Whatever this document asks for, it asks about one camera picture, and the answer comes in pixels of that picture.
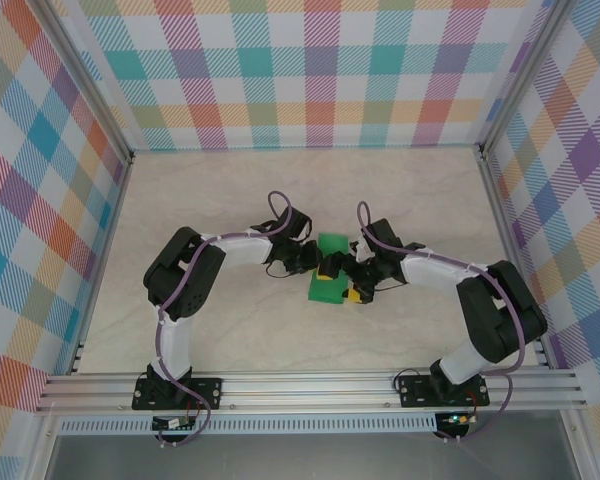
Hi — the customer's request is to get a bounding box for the green paper sheet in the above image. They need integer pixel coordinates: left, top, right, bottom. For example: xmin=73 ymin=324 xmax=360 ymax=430
xmin=306 ymin=231 xmax=352 ymax=305

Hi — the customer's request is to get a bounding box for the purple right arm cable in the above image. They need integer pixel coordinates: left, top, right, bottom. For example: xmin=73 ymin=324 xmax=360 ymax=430
xmin=355 ymin=200 xmax=527 ymax=444

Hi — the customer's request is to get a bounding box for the slotted grey cable duct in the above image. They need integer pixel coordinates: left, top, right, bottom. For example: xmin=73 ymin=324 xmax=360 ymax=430
xmin=57 ymin=417 xmax=439 ymax=435

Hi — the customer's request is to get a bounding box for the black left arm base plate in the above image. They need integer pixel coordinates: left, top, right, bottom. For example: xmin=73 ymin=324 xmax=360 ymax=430
xmin=132 ymin=377 xmax=224 ymax=412

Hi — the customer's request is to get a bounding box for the aluminium side rail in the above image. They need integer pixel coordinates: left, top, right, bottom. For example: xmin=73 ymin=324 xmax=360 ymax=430
xmin=67 ymin=154 xmax=136 ymax=376
xmin=477 ymin=147 xmax=554 ymax=371

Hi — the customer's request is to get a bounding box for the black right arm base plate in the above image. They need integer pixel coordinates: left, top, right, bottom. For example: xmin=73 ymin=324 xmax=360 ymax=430
xmin=397 ymin=374 xmax=490 ymax=409

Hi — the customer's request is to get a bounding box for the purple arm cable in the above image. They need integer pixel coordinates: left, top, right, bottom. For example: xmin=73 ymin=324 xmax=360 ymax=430
xmin=152 ymin=190 xmax=296 ymax=448
xmin=355 ymin=200 xmax=527 ymax=444

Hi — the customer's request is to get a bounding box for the aluminium corner post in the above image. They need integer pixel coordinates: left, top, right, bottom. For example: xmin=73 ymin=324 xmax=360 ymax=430
xmin=477 ymin=0 xmax=581 ymax=159
xmin=29 ymin=0 xmax=136 ymax=166

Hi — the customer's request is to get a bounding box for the grey metal shelf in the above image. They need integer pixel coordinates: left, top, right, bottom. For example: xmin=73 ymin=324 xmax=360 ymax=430
xmin=44 ymin=432 xmax=584 ymax=480

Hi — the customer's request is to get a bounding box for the long aluminium mounting rail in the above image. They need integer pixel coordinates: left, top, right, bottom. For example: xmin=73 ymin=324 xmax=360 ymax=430
xmin=34 ymin=369 xmax=589 ymax=416

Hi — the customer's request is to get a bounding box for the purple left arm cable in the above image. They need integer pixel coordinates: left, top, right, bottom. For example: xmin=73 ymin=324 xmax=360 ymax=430
xmin=152 ymin=190 xmax=296 ymax=448

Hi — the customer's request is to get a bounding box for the small black circuit board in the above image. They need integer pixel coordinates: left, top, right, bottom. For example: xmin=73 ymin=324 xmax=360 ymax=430
xmin=152 ymin=417 xmax=199 ymax=431

